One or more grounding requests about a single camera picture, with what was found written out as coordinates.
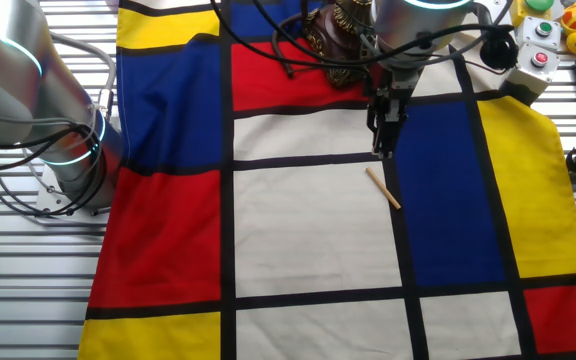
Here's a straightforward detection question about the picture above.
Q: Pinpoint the dark brown coiled cord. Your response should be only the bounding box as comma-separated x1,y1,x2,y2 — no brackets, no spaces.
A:
269,11,320,79

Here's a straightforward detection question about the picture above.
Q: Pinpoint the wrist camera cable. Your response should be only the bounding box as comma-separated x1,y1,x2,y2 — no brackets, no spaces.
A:
210,0,517,69

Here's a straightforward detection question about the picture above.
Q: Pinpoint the short wooden stick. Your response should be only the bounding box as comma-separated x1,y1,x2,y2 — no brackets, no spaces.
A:
365,166,403,211

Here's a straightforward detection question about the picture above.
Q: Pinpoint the gray box green button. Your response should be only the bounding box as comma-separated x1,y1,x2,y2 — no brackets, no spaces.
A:
516,16,563,50

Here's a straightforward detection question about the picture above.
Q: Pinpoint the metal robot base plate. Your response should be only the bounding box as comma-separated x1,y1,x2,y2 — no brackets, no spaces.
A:
31,172,115,225

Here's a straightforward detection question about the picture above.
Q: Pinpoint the gray box red button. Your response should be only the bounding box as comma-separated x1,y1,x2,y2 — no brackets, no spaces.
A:
516,43,561,81

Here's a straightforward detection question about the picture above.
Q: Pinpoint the black camera cable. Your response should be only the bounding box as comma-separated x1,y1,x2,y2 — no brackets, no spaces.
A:
478,28,520,71

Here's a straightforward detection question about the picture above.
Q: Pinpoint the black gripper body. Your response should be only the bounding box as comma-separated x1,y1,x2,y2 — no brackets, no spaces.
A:
366,87,411,127

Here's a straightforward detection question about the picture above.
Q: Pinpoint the silver camera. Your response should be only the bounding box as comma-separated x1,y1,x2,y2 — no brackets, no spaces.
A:
499,64,560,107

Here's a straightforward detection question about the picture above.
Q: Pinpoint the antique brass rotary telephone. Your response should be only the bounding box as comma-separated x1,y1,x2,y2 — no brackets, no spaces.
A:
301,4,385,90

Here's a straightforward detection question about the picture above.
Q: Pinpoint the yellow box green button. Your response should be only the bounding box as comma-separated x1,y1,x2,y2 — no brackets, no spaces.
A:
509,0,557,27

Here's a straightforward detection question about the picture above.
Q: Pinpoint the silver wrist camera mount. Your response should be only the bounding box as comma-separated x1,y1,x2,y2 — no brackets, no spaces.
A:
382,66,422,94

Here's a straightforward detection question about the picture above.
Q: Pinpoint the thick gray cable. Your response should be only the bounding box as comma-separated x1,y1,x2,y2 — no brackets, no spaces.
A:
49,31,119,109

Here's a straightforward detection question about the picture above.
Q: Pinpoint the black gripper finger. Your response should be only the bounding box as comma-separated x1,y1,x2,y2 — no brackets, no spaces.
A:
385,119,401,157
370,119,387,159

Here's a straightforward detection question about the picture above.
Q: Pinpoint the black cable bundle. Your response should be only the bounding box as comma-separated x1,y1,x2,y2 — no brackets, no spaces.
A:
0,122,112,219

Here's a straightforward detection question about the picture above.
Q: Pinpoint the red blue yellow grid cloth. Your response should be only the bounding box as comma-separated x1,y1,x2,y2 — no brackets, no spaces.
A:
77,0,576,360

